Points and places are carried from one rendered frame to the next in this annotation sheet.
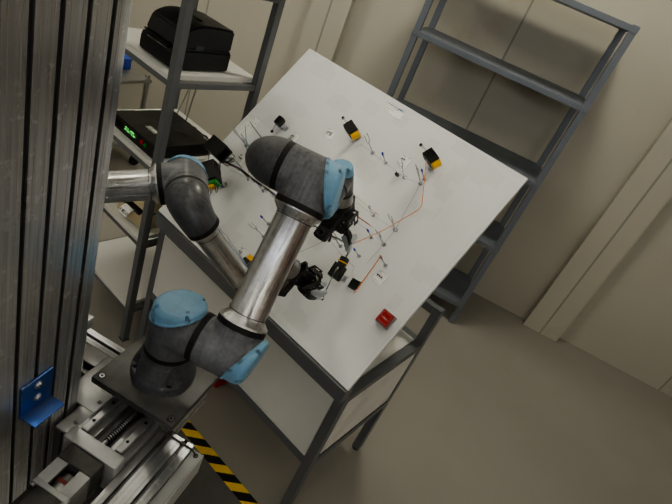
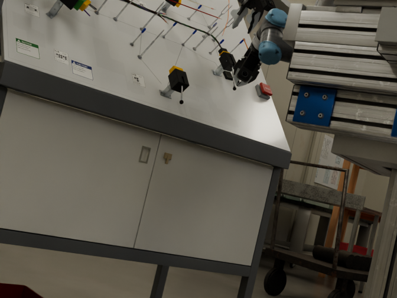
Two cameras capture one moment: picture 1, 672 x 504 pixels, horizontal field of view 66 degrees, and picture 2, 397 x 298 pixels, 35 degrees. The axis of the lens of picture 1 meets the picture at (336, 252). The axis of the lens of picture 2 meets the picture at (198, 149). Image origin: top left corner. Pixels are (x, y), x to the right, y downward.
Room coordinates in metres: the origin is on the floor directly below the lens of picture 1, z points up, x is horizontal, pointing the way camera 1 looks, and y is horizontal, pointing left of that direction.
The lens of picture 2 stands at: (0.67, 2.17, 0.65)
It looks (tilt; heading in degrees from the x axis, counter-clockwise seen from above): 3 degrees up; 294
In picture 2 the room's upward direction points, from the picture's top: 13 degrees clockwise
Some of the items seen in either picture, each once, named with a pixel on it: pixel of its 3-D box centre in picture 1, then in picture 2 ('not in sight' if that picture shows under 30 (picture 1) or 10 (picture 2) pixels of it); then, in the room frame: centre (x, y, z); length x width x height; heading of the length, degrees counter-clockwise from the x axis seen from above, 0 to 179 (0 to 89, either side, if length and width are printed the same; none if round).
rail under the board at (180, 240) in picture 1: (242, 295); (166, 123); (1.65, 0.28, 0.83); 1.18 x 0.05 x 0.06; 61
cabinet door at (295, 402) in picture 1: (274, 377); (208, 204); (1.53, 0.03, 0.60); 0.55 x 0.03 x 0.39; 61
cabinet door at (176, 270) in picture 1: (194, 295); (74, 174); (1.80, 0.51, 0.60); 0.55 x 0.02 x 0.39; 61
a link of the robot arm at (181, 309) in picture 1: (178, 323); not in sight; (0.86, 0.26, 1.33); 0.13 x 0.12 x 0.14; 85
